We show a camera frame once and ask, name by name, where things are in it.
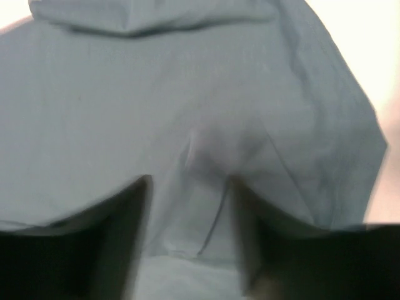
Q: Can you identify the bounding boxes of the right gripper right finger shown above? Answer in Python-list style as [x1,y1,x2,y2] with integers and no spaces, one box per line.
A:
[229,177,399,299]

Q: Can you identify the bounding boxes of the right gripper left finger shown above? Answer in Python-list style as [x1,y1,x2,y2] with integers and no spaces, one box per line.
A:
[1,175,153,299]

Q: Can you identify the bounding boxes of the blue t-shirt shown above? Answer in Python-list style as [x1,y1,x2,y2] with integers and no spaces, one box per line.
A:
[1,1,387,299]

